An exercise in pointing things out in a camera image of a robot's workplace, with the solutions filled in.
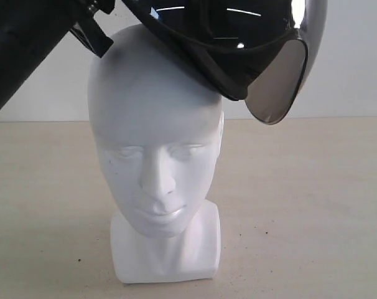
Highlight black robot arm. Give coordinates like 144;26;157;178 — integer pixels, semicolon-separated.
0;0;115;110

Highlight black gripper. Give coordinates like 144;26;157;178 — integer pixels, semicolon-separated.
70;0;114;58

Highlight white mannequin head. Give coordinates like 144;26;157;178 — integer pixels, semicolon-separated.
87;25;224;284

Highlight black helmet with tinted visor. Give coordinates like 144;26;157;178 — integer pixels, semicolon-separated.
125;0;328;125

